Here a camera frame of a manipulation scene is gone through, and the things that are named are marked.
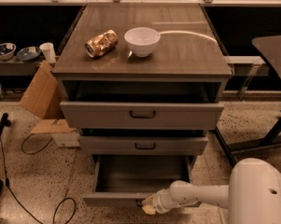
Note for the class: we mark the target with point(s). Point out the grey top drawer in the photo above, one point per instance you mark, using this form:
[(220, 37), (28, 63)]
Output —
[(141, 116)]

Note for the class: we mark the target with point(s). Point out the grey side shelf left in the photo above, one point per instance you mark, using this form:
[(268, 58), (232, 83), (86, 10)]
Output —
[(15, 67)]

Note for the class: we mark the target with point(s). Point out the blue bowl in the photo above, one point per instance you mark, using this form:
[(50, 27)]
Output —
[(29, 54), (7, 51)]

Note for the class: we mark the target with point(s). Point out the grey drawer cabinet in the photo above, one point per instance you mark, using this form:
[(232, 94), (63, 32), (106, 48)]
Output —
[(187, 67)]

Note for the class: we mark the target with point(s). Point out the grey bottom drawer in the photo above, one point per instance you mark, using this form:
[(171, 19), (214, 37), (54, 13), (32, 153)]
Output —
[(126, 180)]

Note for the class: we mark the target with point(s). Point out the crushed golden soda can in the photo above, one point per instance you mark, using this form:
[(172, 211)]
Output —
[(101, 44)]

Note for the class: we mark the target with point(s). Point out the brown cardboard box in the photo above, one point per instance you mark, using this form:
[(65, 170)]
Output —
[(42, 98)]

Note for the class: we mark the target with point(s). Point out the white paper cup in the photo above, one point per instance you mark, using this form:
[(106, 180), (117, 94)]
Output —
[(48, 51)]

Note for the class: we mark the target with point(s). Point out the white bowl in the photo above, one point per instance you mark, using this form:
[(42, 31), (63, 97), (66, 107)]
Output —
[(142, 41)]

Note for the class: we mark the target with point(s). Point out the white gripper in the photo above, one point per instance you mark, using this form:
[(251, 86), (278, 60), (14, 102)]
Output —
[(161, 200)]

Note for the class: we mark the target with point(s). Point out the blue bowl far left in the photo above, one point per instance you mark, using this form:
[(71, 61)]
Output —
[(7, 51)]

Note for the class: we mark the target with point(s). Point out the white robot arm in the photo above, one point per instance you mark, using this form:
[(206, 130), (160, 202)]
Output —
[(252, 196)]

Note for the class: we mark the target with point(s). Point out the grey middle drawer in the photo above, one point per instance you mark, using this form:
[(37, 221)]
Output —
[(142, 145)]

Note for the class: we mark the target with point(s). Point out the grey drawer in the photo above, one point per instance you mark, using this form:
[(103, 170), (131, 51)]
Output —
[(142, 145), (126, 180), (141, 116)]

